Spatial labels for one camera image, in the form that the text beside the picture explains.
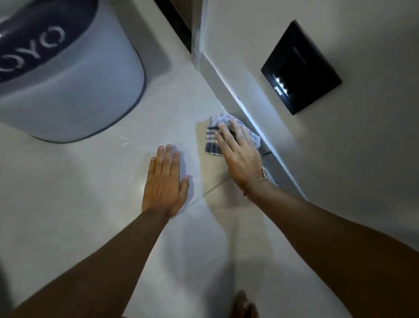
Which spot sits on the person's left middle finger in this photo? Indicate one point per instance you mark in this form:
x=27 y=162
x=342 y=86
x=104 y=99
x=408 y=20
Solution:
x=167 y=159

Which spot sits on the black wall switch panel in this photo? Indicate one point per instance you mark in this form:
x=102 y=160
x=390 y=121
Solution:
x=302 y=65

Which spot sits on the person's left thumb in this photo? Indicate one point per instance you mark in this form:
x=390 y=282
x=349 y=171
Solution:
x=184 y=187

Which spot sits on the person's right hand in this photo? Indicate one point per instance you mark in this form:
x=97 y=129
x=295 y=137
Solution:
x=241 y=160

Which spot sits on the person's right forearm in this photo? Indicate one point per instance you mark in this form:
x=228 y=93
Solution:
x=334 y=249

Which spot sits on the white skirting board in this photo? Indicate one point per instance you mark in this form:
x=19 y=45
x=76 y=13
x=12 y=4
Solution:
x=235 y=101

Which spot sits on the blue white checked cleaning cloth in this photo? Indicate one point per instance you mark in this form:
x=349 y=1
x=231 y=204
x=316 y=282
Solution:
x=212 y=141

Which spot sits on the person's bare foot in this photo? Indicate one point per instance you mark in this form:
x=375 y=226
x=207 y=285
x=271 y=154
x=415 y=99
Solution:
x=244 y=306

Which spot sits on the person's right little finger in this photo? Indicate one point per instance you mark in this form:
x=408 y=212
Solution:
x=250 y=137

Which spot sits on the dark navy bin lid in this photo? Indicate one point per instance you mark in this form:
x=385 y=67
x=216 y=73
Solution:
x=39 y=32

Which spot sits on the person's left little finger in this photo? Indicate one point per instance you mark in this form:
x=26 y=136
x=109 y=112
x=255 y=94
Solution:
x=151 y=168

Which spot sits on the person's left forearm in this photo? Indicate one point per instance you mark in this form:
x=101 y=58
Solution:
x=98 y=268

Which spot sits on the person's left hand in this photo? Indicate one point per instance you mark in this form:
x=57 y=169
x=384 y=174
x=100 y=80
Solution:
x=163 y=188

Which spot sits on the person's right middle finger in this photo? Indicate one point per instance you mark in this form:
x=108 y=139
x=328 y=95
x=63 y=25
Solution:
x=228 y=133

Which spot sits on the white plastic waste bin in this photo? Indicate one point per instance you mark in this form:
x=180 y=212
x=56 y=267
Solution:
x=81 y=88

